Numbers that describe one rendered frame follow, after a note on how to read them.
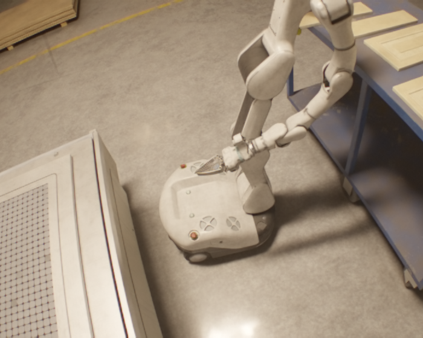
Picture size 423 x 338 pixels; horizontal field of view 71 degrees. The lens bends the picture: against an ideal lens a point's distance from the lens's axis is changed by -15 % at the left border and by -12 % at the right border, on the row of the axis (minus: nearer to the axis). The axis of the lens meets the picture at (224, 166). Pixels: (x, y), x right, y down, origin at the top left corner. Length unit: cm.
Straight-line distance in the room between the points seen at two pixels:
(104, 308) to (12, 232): 62
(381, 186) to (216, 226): 98
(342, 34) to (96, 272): 120
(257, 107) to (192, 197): 80
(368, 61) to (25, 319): 181
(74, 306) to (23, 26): 493
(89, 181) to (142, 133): 142
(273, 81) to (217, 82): 191
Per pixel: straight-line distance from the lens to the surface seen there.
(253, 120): 149
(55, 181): 168
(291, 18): 125
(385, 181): 211
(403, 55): 172
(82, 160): 172
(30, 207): 168
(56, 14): 563
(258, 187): 178
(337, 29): 108
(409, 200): 208
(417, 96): 149
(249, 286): 206
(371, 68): 160
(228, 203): 198
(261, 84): 131
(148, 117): 307
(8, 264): 160
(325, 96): 125
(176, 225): 189
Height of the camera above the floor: 196
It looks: 52 degrees down
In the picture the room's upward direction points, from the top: 14 degrees counter-clockwise
